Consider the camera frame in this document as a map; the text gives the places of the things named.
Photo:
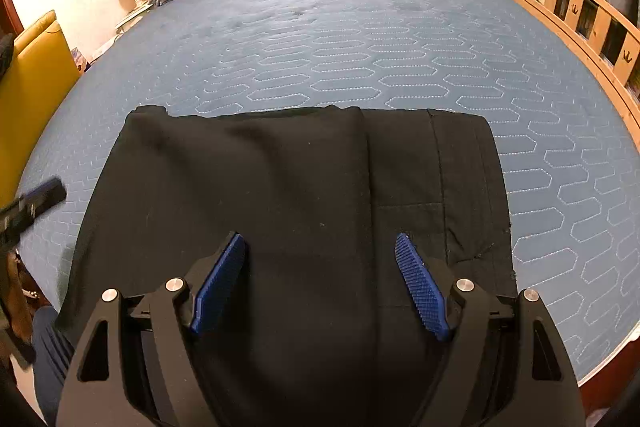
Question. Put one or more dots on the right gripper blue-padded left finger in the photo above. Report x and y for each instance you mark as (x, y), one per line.
(211, 281)

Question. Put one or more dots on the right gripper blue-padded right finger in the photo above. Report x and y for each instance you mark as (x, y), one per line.
(431, 303)

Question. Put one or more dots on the black pants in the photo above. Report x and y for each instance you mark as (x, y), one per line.
(320, 330)

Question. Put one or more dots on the person's blue trouser leg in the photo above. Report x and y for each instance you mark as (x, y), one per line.
(53, 355)

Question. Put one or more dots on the yellow chair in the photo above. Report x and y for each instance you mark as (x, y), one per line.
(41, 73)

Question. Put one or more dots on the blue quilted mattress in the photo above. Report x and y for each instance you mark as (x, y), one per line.
(570, 165)

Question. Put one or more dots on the wooden crib rail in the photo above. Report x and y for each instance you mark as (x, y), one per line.
(605, 41)

